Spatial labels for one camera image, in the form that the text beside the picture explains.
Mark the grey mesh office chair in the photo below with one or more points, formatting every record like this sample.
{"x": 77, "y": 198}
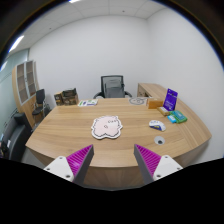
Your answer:
{"x": 112, "y": 86}

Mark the green white booklet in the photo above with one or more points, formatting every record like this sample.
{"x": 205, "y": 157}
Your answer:
{"x": 91, "y": 102}

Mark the green box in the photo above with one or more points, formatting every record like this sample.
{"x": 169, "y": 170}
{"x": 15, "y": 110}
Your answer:
{"x": 180, "y": 118}

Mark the pink cartoon mouse pad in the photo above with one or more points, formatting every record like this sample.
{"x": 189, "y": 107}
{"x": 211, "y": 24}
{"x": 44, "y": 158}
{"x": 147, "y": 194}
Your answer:
{"x": 106, "y": 127}

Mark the purple sign stand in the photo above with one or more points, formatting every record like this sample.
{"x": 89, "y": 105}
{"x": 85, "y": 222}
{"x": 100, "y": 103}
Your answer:
{"x": 170, "y": 100}

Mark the wooden side cabinet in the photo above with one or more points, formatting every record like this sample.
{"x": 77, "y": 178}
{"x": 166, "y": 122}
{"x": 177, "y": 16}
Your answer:
{"x": 151, "y": 90}

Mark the desk cable grommet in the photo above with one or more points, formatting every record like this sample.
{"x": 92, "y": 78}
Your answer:
{"x": 159, "y": 140}

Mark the brown cardboard box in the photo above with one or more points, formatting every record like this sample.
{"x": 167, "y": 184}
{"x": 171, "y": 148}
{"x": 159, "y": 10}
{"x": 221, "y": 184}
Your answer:
{"x": 66, "y": 97}

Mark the white computer mouse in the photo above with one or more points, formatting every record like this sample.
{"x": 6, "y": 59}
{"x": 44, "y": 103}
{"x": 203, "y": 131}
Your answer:
{"x": 158, "y": 125}

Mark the black leather armchair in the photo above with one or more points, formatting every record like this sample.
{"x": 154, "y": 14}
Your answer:
{"x": 17, "y": 133}

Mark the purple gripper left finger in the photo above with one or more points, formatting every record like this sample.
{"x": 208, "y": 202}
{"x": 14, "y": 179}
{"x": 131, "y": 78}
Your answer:
{"x": 73, "y": 167}

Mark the yellow flat box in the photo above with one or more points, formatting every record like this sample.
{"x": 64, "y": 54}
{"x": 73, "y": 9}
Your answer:
{"x": 163, "y": 111}

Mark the wooden glass-door cabinet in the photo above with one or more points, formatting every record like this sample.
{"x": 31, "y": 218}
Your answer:
{"x": 25, "y": 85}

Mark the round grey coaster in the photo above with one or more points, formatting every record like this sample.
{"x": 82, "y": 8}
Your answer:
{"x": 138, "y": 101}

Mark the black chair by cabinet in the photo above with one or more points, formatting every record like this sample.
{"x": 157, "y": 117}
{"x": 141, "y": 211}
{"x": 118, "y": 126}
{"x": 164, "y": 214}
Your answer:
{"x": 40, "y": 106}

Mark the small blue box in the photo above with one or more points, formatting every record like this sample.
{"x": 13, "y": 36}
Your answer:
{"x": 172, "y": 119}

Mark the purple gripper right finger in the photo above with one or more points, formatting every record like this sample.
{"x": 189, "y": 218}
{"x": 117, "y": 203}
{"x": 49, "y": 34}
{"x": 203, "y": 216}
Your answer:
{"x": 153, "y": 166}

